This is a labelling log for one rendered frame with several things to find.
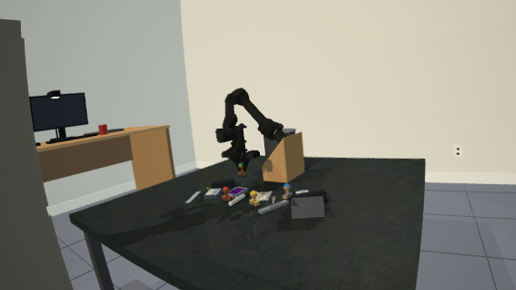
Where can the red stamp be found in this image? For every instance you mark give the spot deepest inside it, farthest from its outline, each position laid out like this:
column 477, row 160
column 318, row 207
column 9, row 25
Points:
column 226, row 197

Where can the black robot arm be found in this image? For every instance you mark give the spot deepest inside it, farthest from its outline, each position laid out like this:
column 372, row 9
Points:
column 231, row 132

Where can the white marker with grey cap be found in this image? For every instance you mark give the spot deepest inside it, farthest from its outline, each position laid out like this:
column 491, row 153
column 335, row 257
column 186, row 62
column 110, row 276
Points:
column 238, row 198

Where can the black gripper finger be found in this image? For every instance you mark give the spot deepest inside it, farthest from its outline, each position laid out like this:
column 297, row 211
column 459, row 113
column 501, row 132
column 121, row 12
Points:
column 245, row 164
column 237, row 161

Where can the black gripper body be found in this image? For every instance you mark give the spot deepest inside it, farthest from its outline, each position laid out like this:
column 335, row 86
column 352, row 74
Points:
column 246, row 155

